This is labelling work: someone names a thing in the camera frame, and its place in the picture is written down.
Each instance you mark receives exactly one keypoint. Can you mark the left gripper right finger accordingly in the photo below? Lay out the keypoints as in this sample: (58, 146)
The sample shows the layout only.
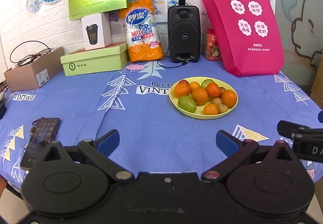
(238, 153)

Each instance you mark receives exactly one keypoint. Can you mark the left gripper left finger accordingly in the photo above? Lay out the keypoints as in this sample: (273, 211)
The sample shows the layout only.
(97, 152)

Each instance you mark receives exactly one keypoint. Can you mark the orange tangerine front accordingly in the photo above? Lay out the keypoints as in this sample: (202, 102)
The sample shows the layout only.
(211, 109)

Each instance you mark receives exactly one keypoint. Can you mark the orange tangerine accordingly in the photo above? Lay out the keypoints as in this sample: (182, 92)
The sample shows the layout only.
(194, 85)
(213, 90)
(229, 98)
(211, 109)
(182, 89)
(200, 96)

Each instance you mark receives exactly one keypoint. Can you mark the small yellow fruit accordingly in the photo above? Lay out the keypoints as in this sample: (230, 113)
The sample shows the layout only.
(217, 101)

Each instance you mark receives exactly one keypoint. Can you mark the green lime fruit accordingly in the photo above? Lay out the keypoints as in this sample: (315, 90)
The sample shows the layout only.
(186, 103)

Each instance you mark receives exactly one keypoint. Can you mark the cardboard box at right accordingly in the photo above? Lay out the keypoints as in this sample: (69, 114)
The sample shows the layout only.
(317, 88)

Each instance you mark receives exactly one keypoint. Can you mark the yellow plastic plate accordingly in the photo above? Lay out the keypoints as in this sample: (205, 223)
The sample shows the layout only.
(198, 114)

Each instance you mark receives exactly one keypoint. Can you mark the black smartphone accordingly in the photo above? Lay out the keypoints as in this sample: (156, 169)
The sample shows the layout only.
(44, 131)

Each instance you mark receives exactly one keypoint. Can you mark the blue printed tablecloth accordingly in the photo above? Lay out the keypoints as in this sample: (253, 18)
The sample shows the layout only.
(155, 136)

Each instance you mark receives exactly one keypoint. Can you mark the light green shoe box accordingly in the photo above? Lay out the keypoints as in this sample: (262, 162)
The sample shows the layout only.
(111, 58)

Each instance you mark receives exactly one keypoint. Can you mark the brown cardboard box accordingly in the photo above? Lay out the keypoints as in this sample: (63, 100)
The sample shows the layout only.
(35, 74)

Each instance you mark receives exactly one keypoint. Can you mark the red tomato juice carton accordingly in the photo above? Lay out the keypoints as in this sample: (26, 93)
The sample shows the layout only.
(209, 46)

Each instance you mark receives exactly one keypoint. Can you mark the orange paper cup pack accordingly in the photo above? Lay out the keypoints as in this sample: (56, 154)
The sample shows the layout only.
(142, 37)

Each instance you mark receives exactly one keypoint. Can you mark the white coffee cup box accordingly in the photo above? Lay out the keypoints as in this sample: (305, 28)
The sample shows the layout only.
(96, 31)

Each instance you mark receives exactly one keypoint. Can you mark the pink tote bag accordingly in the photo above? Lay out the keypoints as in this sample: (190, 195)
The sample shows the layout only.
(247, 35)

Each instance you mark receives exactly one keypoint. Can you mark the black speaker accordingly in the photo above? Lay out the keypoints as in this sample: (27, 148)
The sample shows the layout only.
(184, 32)

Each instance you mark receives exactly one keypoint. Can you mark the small blue paper fan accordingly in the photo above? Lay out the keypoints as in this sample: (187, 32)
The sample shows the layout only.
(33, 6)

